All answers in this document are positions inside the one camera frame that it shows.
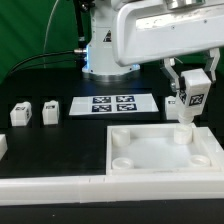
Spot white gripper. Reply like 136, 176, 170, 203
112, 0, 224, 92

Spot white square table top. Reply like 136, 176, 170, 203
106, 123, 221, 176

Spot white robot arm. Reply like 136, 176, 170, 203
83, 0, 224, 91

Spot white marker sheet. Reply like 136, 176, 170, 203
69, 94, 158, 116

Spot white block left edge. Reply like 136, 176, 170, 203
0, 134, 8, 160

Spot white front fence wall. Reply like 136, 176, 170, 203
0, 173, 224, 206

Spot grey thin cable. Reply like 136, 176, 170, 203
43, 0, 61, 69

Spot black thick cable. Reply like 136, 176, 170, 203
7, 49, 84, 77

